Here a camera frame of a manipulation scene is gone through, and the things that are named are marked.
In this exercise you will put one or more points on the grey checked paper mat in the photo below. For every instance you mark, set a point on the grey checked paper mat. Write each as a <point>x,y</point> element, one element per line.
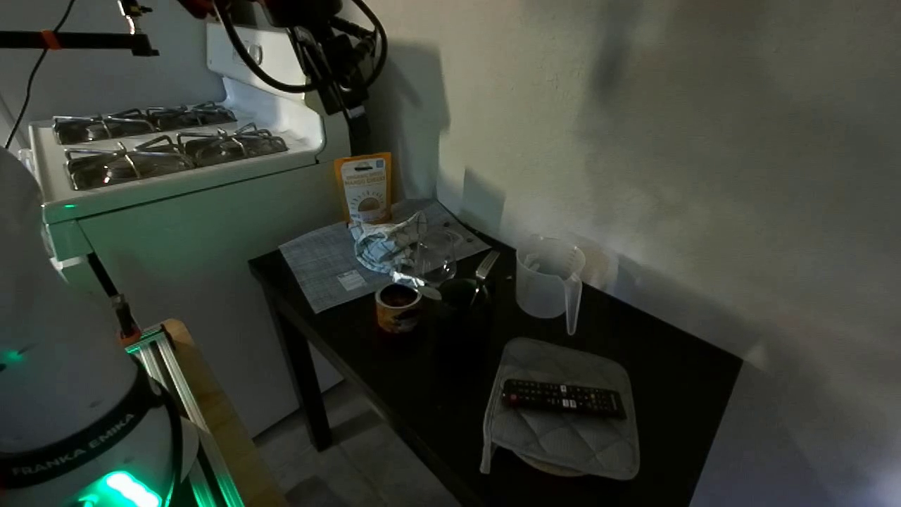
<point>320,263</point>

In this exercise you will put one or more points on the aluminium frame rail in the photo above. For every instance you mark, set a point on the aluminium frame rail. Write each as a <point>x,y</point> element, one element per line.
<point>178,394</point>

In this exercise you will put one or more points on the crumpled clear plastic bag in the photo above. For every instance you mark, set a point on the crumpled clear plastic bag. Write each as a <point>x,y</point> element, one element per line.
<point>380,243</point>

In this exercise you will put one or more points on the wooden board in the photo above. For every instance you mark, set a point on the wooden board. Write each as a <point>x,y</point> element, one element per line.
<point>225,422</point>

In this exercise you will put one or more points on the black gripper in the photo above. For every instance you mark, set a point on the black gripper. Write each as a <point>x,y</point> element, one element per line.
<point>338,52</point>

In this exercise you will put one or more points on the brown mug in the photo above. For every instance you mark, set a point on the brown mug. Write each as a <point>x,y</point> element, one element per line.
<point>399,307</point>

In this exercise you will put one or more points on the black remote control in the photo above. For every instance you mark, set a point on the black remote control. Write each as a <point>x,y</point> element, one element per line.
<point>565,398</point>

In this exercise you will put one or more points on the black table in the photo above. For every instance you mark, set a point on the black table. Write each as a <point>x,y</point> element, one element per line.
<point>423,394</point>

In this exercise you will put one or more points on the black stand pole orange joint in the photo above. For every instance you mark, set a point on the black stand pole orange joint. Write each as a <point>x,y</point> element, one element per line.
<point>113,298</point>

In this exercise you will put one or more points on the white gas stove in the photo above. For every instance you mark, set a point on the white gas stove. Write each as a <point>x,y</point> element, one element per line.
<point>207,243</point>

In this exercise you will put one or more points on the black horizontal stand bar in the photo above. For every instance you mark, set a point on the black horizontal stand bar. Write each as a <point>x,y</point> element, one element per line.
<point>75,39</point>

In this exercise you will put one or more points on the grey quilted pot holder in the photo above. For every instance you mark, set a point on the grey quilted pot holder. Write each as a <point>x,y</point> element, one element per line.
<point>565,440</point>

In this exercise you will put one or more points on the clear measuring jug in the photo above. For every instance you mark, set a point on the clear measuring jug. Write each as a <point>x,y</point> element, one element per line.
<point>545,283</point>

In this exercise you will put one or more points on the black stove burner grate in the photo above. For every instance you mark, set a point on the black stove burner grate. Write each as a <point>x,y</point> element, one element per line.
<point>93,128</point>
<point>116,167</point>
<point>228,143</point>
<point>192,115</point>

